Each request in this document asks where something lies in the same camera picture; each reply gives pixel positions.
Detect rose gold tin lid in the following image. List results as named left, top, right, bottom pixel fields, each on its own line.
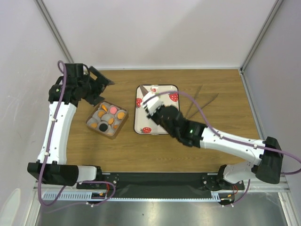
left=139, top=85, right=149, bottom=97

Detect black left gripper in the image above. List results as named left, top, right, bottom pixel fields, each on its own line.
left=78, top=67, right=114, bottom=106

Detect orange scalloped cookie lower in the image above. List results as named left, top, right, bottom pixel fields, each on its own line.
left=98, top=110, right=106, bottom=118

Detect black sandwich cookie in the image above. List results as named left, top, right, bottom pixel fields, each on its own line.
left=99, top=123, right=108, bottom=132

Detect aluminium frame post left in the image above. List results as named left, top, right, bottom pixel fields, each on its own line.
left=34, top=0, right=74, bottom=63

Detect aluminium frame post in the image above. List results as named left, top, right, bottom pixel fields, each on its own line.
left=239, top=0, right=284, bottom=73
left=34, top=0, right=74, bottom=63

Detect orange round dotted biscuit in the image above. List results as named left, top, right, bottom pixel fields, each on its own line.
left=108, top=118, right=114, bottom=125

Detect rose gold cookie tin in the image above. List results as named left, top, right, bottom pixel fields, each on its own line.
left=86, top=100, right=128, bottom=139

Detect aluminium frame post right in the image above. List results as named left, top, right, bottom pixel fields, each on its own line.
left=239, top=0, right=284, bottom=73

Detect white strawberry print tray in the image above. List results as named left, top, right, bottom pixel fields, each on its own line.
left=134, top=84, right=180, bottom=135

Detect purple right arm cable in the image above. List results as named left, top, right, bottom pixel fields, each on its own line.
left=142, top=91, right=301, bottom=208

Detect pink sandwich cookie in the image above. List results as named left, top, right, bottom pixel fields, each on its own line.
left=110, top=106, right=117, bottom=114

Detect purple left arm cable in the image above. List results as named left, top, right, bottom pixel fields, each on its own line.
left=37, top=60, right=116, bottom=210

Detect orange flower swirl cookie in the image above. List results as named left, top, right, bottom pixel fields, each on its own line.
left=90, top=123, right=98, bottom=128

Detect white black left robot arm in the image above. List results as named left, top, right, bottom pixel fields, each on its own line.
left=27, top=61, right=114, bottom=188

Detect orange scalloped cookie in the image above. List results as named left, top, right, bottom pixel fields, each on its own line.
left=117, top=112, right=125, bottom=120
left=98, top=110, right=106, bottom=118

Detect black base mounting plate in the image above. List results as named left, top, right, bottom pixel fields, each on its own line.
left=76, top=171, right=236, bottom=198

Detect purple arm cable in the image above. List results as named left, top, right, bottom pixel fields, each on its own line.
left=37, top=60, right=116, bottom=210
left=142, top=91, right=301, bottom=208

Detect steel slotted serving tongs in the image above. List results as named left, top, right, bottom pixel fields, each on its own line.
left=185, top=85, right=219, bottom=119

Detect orange scalloped cookie middle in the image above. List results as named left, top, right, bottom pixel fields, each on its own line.
left=117, top=112, right=125, bottom=120

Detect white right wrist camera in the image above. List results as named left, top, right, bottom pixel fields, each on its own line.
left=142, top=92, right=163, bottom=116

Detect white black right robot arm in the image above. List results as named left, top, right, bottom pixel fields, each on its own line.
left=145, top=105, right=283, bottom=189

